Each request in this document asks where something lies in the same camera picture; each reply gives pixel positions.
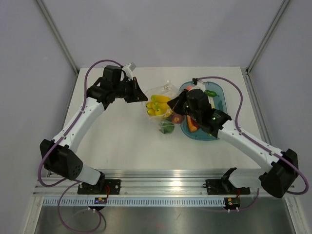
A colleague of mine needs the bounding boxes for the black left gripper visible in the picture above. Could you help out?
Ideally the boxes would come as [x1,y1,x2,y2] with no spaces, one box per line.
[113,77,148,103]

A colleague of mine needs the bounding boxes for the red apple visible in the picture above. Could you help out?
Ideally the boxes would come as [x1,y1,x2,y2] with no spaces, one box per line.
[170,112,184,124]

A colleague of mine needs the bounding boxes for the yellow banana bunch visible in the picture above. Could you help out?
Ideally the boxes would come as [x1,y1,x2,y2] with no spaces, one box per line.
[145,95,172,117]

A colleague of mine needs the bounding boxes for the clear zip top bag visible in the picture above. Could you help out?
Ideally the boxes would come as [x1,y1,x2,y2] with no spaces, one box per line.
[143,81,185,135]

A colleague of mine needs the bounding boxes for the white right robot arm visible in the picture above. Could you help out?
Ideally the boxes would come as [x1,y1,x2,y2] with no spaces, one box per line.
[167,89,298,198]

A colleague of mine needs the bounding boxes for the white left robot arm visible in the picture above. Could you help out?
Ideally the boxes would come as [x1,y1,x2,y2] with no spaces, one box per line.
[38,63,148,194]

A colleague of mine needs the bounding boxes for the green chili pepper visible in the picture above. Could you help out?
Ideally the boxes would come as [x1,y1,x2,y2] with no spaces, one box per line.
[204,90,218,97]

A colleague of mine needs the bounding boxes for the yellow green corn cob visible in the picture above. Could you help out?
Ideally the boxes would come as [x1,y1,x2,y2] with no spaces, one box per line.
[208,96,220,110]

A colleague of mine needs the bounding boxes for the teal plastic tray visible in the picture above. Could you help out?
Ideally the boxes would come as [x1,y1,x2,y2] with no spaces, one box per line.
[180,81,228,141]

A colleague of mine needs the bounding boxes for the orange carrot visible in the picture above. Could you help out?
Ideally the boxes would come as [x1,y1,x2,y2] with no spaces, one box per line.
[187,116,200,133]

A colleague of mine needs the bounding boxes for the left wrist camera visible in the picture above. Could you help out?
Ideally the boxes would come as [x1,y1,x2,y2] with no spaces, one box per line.
[122,62,136,77]

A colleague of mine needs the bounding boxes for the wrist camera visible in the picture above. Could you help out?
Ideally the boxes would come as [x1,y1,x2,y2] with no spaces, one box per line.
[122,62,136,77]
[192,80,206,92]

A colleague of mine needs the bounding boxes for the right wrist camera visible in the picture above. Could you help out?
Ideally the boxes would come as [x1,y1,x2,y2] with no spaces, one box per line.
[192,80,206,92]

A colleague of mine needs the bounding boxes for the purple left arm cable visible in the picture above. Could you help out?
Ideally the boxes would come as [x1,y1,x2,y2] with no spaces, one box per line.
[37,59,122,187]

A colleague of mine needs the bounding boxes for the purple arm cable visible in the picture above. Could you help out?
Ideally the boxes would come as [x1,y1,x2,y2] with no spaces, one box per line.
[37,59,122,187]
[192,76,309,195]

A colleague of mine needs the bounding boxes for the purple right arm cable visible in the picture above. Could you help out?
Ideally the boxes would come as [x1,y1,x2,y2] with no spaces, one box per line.
[192,76,309,195]

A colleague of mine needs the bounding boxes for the left aluminium frame post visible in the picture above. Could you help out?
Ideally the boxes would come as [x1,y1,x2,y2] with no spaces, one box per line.
[34,0,79,77]

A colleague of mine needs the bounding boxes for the aluminium frame post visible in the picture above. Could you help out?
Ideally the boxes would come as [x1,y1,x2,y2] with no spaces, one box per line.
[246,0,292,75]
[34,0,79,77]

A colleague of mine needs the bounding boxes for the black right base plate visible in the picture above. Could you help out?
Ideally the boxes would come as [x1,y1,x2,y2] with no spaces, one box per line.
[202,179,251,195]

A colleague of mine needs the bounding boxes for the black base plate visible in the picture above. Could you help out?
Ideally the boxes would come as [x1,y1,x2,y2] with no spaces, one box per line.
[78,179,121,195]
[202,179,251,195]

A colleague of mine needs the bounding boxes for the aluminium mounting rail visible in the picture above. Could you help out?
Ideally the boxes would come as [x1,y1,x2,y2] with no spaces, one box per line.
[32,169,263,197]

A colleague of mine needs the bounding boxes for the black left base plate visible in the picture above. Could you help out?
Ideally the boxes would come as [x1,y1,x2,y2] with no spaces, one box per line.
[78,179,121,195]

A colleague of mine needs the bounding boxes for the white slotted cable duct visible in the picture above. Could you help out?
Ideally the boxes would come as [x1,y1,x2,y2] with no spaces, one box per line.
[43,197,225,207]

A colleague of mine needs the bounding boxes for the right aluminium frame post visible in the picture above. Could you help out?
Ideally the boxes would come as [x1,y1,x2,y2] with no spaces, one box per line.
[246,0,292,75]

